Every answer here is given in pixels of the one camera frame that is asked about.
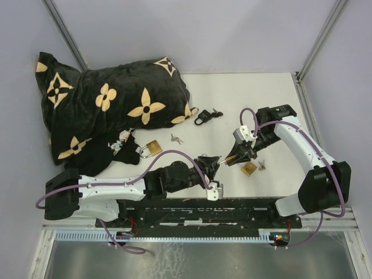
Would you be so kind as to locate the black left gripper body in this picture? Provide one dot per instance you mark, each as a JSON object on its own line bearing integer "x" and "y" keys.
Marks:
{"x": 204, "y": 170}

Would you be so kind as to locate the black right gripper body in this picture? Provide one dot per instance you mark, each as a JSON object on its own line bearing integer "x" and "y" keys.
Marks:
{"x": 249, "y": 149}

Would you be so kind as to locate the brass padlock long shackle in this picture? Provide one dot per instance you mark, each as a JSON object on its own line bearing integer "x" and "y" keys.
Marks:
{"x": 248, "y": 168}

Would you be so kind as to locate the small brass padlock top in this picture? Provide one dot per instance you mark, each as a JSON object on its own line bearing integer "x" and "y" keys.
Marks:
{"x": 227, "y": 159}

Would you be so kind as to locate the long shackle padlock keys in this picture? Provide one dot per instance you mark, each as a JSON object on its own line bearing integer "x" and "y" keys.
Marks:
{"x": 261, "y": 165}

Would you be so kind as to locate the black padlock keys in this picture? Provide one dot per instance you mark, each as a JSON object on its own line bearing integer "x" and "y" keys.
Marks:
{"x": 216, "y": 113}

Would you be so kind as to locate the large padlock keys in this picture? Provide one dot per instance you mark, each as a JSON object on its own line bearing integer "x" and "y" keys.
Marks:
{"x": 176, "y": 139}

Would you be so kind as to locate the black padlock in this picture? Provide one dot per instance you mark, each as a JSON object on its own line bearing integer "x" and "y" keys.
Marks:
{"x": 203, "y": 118}

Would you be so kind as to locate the large brass padlock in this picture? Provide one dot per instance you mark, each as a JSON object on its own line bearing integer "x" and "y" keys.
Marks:
{"x": 150, "y": 149}

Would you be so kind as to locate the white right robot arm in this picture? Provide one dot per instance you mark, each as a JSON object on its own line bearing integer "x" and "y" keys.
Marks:
{"x": 325, "y": 188}

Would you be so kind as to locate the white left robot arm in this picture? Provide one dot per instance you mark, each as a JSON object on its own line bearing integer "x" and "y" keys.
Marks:
{"x": 73, "y": 194}

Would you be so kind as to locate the black floral garment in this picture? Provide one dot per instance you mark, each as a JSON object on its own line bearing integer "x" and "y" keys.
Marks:
{"x": 101, "y": 151}

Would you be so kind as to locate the black floral plush pillow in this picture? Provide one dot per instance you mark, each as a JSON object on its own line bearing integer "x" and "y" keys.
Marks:
{"x": 78, "y": 106}

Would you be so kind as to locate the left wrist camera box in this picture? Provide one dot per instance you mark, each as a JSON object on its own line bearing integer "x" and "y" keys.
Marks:
{"x": 215, "y": 191}

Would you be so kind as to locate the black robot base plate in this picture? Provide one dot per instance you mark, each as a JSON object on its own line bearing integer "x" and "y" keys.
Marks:
{"x": 199, "y": 215}

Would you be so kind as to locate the right aluminium frame post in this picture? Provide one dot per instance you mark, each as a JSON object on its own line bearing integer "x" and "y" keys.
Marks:
{"x": 331, "y": 21}

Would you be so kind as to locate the aluminium frame post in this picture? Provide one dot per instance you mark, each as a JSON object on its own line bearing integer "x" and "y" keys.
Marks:
{"x": 56, "y": 17}
{"x": 331, "y": 21}

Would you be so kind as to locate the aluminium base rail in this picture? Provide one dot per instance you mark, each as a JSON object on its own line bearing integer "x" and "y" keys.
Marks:
{"x": 309, "y": 223}

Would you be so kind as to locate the light blue cable duct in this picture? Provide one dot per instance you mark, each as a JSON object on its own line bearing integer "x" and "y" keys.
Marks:
{"x": 255, "y": 237}

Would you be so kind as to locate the left aluminium frame post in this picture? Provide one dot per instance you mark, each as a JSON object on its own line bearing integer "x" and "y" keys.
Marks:
{"x": 56, "y": 17}

